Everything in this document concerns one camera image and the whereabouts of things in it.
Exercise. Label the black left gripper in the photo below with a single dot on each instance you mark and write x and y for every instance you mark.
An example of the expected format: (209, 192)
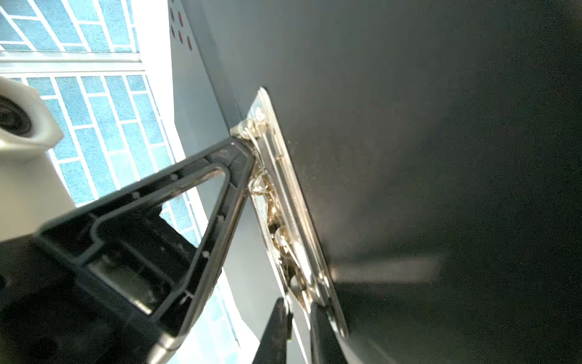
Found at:
(45, 318)

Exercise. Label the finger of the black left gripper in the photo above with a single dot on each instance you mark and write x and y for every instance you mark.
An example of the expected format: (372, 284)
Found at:
(151, 253)

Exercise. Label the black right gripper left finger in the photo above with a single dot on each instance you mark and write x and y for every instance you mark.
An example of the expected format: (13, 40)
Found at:
(279, 330)

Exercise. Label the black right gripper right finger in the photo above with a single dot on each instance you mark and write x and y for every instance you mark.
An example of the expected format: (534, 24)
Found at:
(325, 347)

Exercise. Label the red folder with black inside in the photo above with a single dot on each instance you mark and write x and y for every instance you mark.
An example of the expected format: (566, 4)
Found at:
(438, 148)

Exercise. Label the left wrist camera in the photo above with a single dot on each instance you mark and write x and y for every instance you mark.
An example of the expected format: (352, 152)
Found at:
(32, 192)

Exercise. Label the aluminium left corner post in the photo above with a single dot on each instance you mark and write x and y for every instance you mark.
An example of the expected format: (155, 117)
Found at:
(16, 62)

